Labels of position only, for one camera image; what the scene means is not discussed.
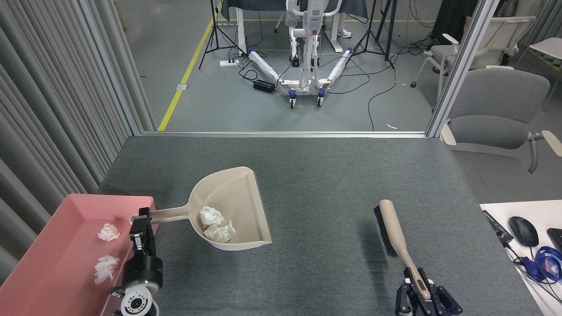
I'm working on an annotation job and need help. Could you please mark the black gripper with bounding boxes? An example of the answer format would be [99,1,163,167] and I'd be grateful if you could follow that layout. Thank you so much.
[122,207,163,290]

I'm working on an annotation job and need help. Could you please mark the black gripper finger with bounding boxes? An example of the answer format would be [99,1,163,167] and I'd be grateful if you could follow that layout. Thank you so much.
[395,267,424,316]
[419,268,464,316]

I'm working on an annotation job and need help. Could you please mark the white paper ball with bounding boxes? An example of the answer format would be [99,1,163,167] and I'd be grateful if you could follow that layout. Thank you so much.
[94,255,120,284]
[199,206,225,227]
[203,220,236,243]
[98,223,120,242]

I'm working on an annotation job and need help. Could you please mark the beige hand brush black bristles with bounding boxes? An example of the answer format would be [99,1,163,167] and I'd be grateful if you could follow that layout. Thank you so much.
[373,200,432,301]

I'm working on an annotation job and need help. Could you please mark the beige plastic dustpan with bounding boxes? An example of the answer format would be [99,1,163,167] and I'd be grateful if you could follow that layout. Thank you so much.
[130,166,273,251]

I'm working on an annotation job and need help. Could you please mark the pink plastic bin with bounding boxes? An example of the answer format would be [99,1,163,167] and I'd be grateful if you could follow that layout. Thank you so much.
[0,194,160,316]

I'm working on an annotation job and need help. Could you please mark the slim black device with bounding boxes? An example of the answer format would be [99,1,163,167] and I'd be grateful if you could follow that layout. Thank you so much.
[482,210,514,246]

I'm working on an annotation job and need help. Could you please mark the black computer mouse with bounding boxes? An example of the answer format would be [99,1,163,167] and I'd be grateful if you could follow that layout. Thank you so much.
[508,216,540,248]

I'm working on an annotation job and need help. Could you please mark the black flat item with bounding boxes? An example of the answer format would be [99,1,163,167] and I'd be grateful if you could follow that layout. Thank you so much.
[547,228,562,255]

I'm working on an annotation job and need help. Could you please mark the white side table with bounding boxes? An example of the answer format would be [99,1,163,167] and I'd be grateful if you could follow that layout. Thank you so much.
[479,200,562,316]

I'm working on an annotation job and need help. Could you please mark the grey slatted curtain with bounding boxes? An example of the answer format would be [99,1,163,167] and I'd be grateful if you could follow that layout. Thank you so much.
[0,0,156,286]

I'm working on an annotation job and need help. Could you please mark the grey office chair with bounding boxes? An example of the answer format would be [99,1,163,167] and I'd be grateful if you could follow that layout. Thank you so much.
[440,66,562,174]

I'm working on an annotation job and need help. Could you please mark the black tripod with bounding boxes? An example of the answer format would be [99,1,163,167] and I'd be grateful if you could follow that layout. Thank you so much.
[351,0,398,69]
[198,0,246,71]

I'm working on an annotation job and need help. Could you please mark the white wheeled stand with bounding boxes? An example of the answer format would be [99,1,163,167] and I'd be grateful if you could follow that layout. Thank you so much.
[247,0,354,109]

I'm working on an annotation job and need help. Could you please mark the white desk with dark cloth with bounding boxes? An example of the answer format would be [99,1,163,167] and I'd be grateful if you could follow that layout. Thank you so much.
[220,0,369,55]

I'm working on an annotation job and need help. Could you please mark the white office chair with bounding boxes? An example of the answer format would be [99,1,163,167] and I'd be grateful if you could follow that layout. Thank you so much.
[411,16,537,104]

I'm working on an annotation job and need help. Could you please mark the person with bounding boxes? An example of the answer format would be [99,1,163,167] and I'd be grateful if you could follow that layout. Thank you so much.
[432,0,479,44]
[336,12,353,39]

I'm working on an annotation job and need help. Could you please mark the small white table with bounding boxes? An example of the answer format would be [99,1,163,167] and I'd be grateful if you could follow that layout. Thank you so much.
[516,37,562,112]

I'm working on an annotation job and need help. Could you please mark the grey cable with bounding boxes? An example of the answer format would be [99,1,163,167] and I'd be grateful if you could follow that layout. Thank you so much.
[505,244,562,304]

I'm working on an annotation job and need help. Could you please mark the blue lanyard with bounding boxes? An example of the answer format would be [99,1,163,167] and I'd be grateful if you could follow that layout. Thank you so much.
[522,246,562,282]

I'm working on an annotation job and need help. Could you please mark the silver table edge rail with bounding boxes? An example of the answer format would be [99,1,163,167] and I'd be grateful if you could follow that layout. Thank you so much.
[140,131,429,139]

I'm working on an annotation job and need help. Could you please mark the black floor cable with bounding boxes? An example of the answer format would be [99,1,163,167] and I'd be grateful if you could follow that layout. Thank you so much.
[367,57,398,131]

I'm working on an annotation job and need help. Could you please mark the silver aluminium post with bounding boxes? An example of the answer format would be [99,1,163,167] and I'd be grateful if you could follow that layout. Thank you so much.
[426,0,501,138]

